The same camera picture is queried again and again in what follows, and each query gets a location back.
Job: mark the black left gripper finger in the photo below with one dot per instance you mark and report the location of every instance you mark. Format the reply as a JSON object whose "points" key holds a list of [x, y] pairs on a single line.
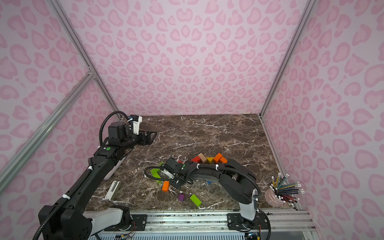
{"points": [[146, 139], [151, 135]]}

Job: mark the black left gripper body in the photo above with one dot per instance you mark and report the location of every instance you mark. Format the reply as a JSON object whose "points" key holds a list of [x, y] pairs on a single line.
{"points": [[143, 138]]}

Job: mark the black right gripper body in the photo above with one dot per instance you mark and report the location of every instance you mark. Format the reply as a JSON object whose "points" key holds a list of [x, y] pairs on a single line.
{"points": [[172, 165]]}

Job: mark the red block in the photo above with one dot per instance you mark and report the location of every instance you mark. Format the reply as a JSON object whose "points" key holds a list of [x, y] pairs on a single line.
{"points": [[197, 159]]}

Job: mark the orange block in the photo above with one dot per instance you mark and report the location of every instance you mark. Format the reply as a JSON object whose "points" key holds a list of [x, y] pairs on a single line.
{"points": [[166, 186], [222, 160], [217, 158]]}

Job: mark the tan block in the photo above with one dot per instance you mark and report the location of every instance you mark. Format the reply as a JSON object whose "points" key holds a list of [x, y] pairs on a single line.
{"points": [[203, 159]]}

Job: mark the purple small block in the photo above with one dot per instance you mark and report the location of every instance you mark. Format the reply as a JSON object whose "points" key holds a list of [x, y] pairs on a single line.
{"points": [[181, 197]]}

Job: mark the green block bottom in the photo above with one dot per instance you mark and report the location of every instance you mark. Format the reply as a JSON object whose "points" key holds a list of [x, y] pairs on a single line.
{"points": [[196, 200]]}

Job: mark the yellow triangle block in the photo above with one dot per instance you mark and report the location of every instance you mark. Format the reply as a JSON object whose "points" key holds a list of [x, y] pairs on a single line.
{"points": [[210, 160]]}

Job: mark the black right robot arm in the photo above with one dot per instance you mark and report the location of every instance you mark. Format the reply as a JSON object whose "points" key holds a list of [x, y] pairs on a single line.
{"points": [[237, 181]]}

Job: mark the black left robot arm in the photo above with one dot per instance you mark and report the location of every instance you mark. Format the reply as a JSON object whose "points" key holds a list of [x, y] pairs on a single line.
{"points": [[66, 219]]}

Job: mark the pink pencil cup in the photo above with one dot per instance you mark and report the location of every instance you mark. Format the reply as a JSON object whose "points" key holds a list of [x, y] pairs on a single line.
{"points": [[272, 199]]}

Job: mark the bundle of coloured pencils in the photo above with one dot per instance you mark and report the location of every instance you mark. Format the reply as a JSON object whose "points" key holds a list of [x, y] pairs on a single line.
{"points": [[284, 191]]}

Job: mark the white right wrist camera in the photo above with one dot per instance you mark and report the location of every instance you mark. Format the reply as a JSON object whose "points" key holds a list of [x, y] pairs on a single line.
{"points": [[168, 174]]}

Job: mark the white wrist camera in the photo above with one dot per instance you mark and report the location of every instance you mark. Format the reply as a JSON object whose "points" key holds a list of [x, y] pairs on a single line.
{"points": [[168, 174], [135, 121]]}

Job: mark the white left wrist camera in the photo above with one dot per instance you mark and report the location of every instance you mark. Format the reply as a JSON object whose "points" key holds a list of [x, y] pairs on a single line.
{"points": [[135, 121]]}

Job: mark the aluminium diagonal frame bar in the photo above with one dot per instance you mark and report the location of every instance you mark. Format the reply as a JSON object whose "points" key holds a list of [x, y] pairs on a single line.
{"points": [[26, 151]]}

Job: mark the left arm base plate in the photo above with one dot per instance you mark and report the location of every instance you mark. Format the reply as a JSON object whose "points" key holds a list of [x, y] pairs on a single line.
{"points": [[135, 223]]}

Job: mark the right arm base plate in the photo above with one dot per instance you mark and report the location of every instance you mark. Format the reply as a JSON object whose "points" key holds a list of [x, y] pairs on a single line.
{"points": [[237, 222]]}

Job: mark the left corner frame post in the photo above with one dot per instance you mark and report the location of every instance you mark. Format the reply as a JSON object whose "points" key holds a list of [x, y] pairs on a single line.
{"points": [[65, 22]]}

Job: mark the corner frame post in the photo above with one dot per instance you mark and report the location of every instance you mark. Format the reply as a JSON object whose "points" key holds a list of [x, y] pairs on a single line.
{"points": [[65, 22], [300, 29]]}

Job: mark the aluminium front rail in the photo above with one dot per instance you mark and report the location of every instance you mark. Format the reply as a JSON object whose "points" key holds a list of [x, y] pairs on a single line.
{"points": [[212, 225]]}

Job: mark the right corner frame post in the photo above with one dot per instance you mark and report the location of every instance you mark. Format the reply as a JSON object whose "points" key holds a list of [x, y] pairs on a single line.
{"points": [[300, 29]]}

